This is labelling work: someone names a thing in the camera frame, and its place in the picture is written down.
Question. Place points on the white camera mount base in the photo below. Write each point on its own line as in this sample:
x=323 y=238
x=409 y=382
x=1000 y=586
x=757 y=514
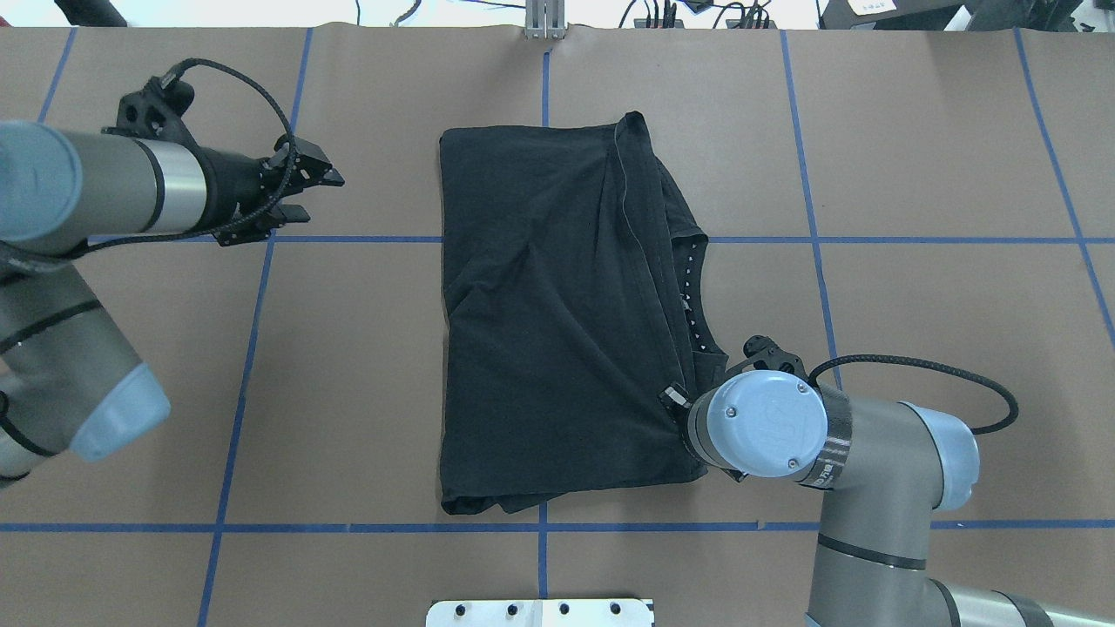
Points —
x=543 y=612

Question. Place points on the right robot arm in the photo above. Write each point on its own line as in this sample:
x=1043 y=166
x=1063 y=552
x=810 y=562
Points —
x=883 y=468

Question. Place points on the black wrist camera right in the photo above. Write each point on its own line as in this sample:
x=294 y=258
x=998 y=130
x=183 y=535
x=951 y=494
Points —
x=762 y=353

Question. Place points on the aluminium frame post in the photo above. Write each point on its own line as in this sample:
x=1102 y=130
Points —
x=545 y=19

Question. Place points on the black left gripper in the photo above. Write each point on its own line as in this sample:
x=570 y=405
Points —
x=233 y=183

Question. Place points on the black printed t-shirt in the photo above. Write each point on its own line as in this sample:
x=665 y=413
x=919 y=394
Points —
x=572 y=288

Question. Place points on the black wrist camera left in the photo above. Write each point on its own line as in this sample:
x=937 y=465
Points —
x=155 y=112

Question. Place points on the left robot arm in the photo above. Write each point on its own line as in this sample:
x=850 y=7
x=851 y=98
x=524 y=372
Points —
x=73 y=381

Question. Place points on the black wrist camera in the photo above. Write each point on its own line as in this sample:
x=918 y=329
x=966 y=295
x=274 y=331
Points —
x=155 y=112
x=762 y=353

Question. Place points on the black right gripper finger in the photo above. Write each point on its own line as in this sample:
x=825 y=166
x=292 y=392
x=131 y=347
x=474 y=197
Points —
x=676 y=400

